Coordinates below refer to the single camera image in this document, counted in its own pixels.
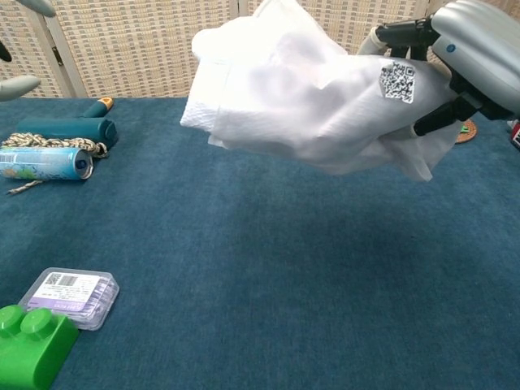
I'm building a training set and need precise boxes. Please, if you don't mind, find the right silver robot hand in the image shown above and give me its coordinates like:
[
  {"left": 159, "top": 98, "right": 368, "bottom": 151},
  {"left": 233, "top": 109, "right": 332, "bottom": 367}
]
[{"left": 357, "top": 0, "right": 520, "bottom": 141}]

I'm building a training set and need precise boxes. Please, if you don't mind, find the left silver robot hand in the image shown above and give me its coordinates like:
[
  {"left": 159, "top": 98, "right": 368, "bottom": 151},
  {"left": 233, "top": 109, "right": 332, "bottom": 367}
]
[{"left": 0, "top": 0, "right": 58, "bottom": 102}]

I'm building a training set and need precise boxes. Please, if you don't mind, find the translucent plastic bag QR label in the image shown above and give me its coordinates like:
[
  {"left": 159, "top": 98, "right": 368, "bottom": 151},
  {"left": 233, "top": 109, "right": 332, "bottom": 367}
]
[{"left": 180, "top": 0, "right": 457, "bottom": 183}]

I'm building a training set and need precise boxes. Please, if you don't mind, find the white cloth garment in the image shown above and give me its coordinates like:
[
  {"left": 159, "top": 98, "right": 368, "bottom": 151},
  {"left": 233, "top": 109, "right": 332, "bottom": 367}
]
[{"left": 180, "top": 0, "right": 407, "bottom": 171}]

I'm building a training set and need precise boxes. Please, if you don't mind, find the teal lint roller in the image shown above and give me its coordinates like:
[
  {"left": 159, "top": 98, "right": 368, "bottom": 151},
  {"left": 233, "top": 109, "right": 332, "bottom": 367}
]
[{"left": 15, "top": 97, "right": 119, "bottom": 150}]

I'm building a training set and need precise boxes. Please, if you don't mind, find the light blue beverage can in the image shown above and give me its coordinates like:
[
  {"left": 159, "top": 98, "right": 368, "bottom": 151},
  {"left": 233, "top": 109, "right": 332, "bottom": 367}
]
[{"left": 0, "top": 145, "right": 95, "bottom": 181}]

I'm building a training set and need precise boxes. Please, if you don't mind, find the round woven rattan coaster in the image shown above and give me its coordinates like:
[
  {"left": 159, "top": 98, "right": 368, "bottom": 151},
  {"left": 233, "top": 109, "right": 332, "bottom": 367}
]
[{"left": 453, "top": 119, "right": 479, "bottom": 146}]

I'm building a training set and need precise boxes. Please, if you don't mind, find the woven folding screen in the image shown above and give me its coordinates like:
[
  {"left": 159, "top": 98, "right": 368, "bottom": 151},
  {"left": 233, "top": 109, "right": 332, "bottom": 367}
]
[{"left": 0, "top": 0, "right": 520, "bottom": 99}]

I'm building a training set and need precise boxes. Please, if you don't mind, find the clear box purple label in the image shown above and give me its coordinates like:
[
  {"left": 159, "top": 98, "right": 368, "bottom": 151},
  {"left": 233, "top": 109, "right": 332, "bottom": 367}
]
[{"left": 18, "top": 266, "right": 120, "bottom": 332}]

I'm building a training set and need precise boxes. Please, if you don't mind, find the green toy building block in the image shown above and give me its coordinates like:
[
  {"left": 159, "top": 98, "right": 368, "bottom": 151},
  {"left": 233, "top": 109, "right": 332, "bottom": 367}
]
[{"left": 0, "top": 304, "right": 80, "bottom": 390}]

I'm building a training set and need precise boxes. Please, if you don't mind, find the blue carpet table cover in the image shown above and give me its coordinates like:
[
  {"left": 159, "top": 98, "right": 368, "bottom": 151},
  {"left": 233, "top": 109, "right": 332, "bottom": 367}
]
[{"left": 0, "top": 96, "right": 520, "bottom": 390}]

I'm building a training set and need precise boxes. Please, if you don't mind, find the braided beige rope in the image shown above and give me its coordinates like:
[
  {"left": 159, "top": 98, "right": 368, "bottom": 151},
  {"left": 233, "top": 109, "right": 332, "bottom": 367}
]
[{"left": 1, "top": 132, "right": 109, "bottom": 196}]

